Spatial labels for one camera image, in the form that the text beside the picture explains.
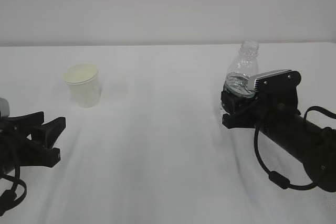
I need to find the clear green-label water bottle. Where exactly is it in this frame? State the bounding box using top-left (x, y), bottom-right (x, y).
top-left (223, 40), bottom-right (259, 104)

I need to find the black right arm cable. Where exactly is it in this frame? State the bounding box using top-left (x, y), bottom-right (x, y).
top-left (254, 106), bottom-right (336, 190)

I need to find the white paper cup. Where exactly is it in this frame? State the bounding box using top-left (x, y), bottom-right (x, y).
top-left (64, 64), bottom-right (101, 108)

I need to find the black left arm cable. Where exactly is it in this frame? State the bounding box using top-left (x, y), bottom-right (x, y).
top-left (0, 140), bottom-right (27, 213)

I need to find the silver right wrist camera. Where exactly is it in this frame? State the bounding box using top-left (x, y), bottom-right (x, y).
top-left (247, 69), bottom-right (293, 94)

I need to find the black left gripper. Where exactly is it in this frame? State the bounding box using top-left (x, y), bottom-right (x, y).
top-left (1, 111), bottom-right (66, 168)

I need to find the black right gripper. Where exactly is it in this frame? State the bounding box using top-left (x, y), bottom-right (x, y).
top-left (221, 71), bottom-right (301, 129)

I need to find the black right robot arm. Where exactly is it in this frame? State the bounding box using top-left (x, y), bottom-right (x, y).
top-left (220, 69), bottom-right (335, 193)

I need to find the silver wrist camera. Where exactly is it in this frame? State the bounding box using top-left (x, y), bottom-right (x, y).
top-left (0, 98), bottom-right (10, 118)
top-left (247, 69), bottom-right (293, 94)

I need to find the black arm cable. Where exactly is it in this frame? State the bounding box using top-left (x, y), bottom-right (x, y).
top-left (254, 106), bottom-right (336, 190)
top-left (0, 140), bottom-right (27, 213)

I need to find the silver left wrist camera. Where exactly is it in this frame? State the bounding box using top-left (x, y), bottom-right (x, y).
top-left (0, 98), bottom-right (10, 118)

